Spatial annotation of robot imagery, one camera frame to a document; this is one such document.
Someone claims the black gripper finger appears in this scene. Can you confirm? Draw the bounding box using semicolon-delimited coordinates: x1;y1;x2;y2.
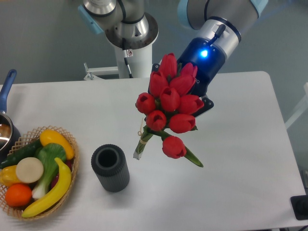
148;64;161;95
193;95;214;117

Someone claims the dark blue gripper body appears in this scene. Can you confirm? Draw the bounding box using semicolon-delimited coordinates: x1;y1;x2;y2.
178;38;226;97

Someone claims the red tulip bouquet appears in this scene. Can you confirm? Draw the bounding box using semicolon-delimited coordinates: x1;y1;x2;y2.
133;53;204;167

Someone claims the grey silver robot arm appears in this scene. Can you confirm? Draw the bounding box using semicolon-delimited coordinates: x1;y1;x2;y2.
78;0;267;116

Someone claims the dark grey ribbed vase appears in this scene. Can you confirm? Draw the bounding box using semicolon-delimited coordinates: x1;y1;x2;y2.
91;144;130;193

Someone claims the yellow squash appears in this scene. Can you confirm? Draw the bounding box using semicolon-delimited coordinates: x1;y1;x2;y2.
39;129;75;160

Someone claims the red fruit in basket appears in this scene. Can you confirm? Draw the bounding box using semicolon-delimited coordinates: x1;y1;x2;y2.
50;160;73;190

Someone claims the black device at edge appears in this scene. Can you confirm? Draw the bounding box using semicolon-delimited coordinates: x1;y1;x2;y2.
290;195;308;220

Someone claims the green bok choy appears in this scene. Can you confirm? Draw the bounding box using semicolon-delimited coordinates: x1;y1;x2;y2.
32;143;66;200

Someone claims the woven wicker basket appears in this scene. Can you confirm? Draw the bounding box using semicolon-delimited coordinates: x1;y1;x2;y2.
0;126;79;221

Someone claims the green cucumber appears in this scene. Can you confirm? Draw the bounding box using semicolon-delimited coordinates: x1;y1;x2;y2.
0;140;42;169

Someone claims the beige round disc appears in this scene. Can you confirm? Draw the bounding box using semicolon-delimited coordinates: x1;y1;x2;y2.
15;157;44;183

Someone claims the yellow banana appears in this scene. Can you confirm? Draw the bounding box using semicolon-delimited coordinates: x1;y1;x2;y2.
22;157;72;218

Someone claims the yellow bell pepper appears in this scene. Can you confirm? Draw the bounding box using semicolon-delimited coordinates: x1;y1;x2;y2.
0;165;21;187

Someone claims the orange fruit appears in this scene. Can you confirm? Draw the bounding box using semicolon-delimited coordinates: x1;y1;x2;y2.
5;183;32;207

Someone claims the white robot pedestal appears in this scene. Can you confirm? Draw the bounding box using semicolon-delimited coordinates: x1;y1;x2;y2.
104;13;159;79

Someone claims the black cable on pedestal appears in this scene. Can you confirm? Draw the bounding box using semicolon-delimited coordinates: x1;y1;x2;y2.
121;38;134;79

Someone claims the white clamp bracket left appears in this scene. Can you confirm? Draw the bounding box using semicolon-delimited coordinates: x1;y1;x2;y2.
84;63;119;80

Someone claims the white frame at right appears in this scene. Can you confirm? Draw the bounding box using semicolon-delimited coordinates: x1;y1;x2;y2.
285;82;308;129

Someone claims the blue handled saucepan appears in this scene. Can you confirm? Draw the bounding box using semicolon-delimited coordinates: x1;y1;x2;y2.
0;69;20;162

